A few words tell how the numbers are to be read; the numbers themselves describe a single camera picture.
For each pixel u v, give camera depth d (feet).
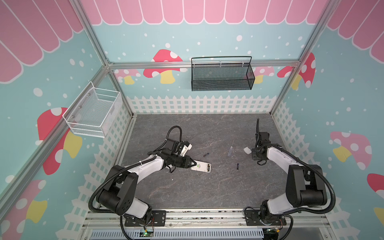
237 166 3.01
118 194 1.43
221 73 3.09
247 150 3.26
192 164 2.73
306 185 1.47
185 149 2.67
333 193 1.29
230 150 3.26
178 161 2.50
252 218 2.43
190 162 2.67
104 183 1.36
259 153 2.25
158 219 2.44
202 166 2.90
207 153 3.22
